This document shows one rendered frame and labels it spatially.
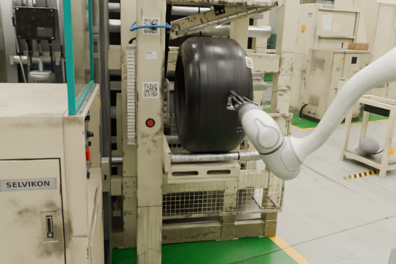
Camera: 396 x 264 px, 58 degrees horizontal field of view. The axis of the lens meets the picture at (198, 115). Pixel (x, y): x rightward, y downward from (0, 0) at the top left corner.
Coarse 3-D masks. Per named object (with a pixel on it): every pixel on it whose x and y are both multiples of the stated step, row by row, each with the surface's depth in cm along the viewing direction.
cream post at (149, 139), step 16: (144, 0) 155; (160, 0) 156; (144, 16) 157; (160, 16) 158; (160, 32) 160; (144, 48) 160; (160, 48) 161; (144, 64) 162; (160, 64) 163; (144, 80) 164; (160, 80) 165; (160, 96) 167; (144, 112) 167; (160, 112) 169; (144, 128) 169; (160, 128) 171; (144, 144) 171; (160, 144) 173; (144, 160) 173; (160, 160) 175; (144, 176) 175; (160, 176) 177; (144, 192) 177; (160, 192) 179; (144, 208) 179; (160, 208) 181; (144, 224) 182; (160, 224) 183; (144, 240) 184; (160, 240) 186; (144, 256) 186; (160, 256) 188
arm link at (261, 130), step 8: (248, 112) 122; (256, 112) 118; (264, 112) 119; (248, 120) 117; (256, 120) 115; (264, 120) 113; (272, 120) 114; (248, 128) 116; (256, 128) 112; (264, 128) 111; (272, 128) 111; (248, 136) 116; (256, 136) 111; (264, 136) 110; (272, 136) 111; (280, 136) 118; (256, 144) 113; (264, 144) 112; (272, 144) 112; (280, 144) 118; (264, 152) 119; (272, 152) 118
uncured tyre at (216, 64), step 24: (192, 48) 159; (216, 48) 159; (240, 48) 163; (192, 72) 153; (216, 72) 152; (240, 72) 154; (192, 96) 152; (216, 96) 151; (240, 96) 153; (192, 120) 155; (192, 144) 164; (216, 144) 164
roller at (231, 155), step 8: (208, 152) 173; (216, 152) 173; (224, 152) 174; (232, 152) 174; (176, 160) 168; (184, 160) 169; (192, 160) 170; (200, 160) 171; (208, 160) 172; (216, 160) 172; (224, 160) 173; (232, 160) 175
